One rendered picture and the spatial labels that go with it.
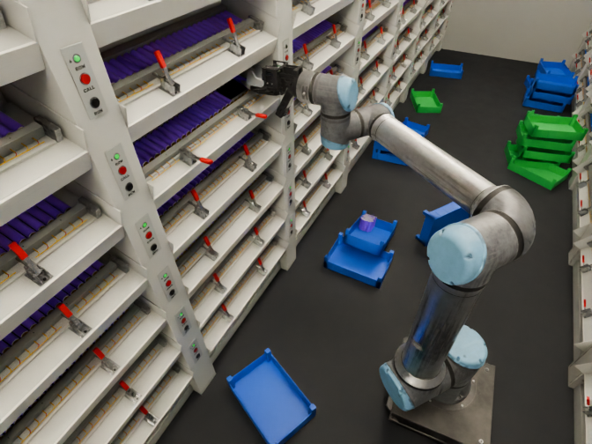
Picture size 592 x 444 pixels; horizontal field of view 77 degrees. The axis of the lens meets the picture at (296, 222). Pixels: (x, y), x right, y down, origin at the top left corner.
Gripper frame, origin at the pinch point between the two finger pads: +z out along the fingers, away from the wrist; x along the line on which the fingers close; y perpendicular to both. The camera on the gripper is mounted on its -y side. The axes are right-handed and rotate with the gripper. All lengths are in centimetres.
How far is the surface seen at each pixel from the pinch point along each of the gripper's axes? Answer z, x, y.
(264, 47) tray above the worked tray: -8.7, 0.8, 12.2
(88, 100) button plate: -9, 60, 21
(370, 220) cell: -32, -53, -92
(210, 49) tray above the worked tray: -1.8, 16.8, 15.6
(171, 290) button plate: -7, 59, -36
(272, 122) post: -4.1, -6.7, -16.3
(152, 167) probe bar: -3.7, 47.7, -2.3
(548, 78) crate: -109, -277, -85
